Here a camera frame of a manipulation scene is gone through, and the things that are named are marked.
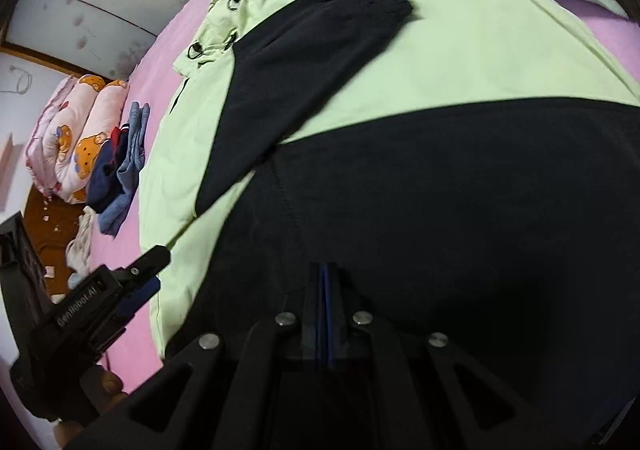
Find green and black jacket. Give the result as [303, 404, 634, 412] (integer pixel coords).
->
[137, 0, 640, 446]

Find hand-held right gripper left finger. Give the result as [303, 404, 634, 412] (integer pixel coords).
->
[65, 262, 326, 450]

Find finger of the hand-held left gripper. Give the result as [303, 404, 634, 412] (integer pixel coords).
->
[114, 276, 162, 327]
[111, 245, 173, 292]

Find folded blue jeans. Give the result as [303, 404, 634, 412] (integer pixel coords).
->
[97, 101, 152, 237]

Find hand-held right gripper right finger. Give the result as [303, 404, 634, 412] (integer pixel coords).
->
[325, 262, 591, 450]

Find pink fleece blanket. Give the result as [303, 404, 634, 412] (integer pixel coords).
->
[85, 0, 640, 396]

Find pink wall strip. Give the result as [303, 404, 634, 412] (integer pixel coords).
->
[0, 132, 27, 168]

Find white crumpled cloth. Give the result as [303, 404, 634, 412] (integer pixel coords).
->
[65, 206, 97, 276]

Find person's left hand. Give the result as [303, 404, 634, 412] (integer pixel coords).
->
[54, 364, 132, 448]

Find pink bear-print quilt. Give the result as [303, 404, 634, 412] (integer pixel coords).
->
[25, 74, 131, 205]

